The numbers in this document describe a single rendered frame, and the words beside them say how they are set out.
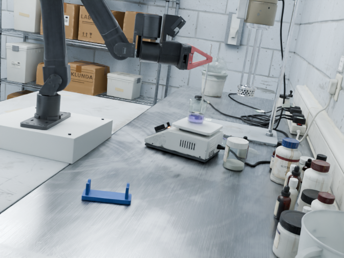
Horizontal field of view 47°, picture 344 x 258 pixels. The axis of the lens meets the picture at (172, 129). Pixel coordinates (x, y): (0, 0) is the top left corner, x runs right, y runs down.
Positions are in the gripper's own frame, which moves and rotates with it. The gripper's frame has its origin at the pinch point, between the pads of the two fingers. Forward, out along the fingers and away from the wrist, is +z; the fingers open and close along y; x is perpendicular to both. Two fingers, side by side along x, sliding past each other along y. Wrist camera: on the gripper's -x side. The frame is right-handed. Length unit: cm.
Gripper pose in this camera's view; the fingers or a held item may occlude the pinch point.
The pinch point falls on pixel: (209, 59)
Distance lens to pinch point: 114.7
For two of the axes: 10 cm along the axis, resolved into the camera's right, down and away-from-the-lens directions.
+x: -1.3, 9.5, 2.7
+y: -1.8, -2.9, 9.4
